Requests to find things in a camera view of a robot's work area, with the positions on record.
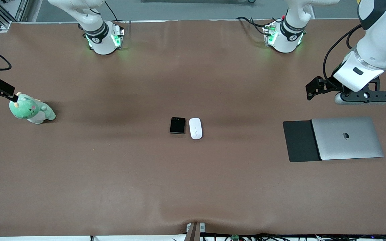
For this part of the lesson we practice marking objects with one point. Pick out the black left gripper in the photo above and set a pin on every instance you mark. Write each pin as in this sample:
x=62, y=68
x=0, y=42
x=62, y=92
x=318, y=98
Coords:
x=329, y=86

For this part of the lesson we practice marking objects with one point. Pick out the black mouse pad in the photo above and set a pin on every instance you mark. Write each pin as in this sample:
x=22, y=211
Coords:
x=298, y=140

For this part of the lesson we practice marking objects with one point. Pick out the silver closed laptop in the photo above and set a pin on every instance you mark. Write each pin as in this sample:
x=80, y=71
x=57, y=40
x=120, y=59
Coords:
x=354, y=147

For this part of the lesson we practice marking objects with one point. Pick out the black folding phone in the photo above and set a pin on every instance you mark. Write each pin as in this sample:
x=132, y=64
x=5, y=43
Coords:
x=177, y=126

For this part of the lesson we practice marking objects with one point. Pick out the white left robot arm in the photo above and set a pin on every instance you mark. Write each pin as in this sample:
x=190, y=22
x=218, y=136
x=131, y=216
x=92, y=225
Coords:
x=384, y=36

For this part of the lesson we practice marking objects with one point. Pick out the brown camera pole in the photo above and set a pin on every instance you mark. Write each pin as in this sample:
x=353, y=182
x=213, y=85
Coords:
x=194, y=234

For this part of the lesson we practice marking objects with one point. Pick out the green plush dinosaur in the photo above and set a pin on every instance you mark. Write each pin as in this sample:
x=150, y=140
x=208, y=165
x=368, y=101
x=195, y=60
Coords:
x=32, y=112

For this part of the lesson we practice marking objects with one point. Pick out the grey metal table clamp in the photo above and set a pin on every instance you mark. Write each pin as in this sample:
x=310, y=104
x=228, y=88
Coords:
x=189, y=227

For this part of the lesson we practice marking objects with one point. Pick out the white computer mouse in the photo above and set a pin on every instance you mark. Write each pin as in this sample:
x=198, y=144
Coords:
x=195, y=127

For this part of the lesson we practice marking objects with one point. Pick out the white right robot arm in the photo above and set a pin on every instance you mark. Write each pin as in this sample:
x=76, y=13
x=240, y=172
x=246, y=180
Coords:
x=95, y=20

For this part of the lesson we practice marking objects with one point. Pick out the aluminium frame profile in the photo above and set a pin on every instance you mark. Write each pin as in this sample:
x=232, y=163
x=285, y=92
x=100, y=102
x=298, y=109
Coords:
x=15, y=10

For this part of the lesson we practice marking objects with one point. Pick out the brown table cover mat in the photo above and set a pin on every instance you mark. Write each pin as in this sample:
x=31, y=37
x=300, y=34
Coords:
x=193, y=184

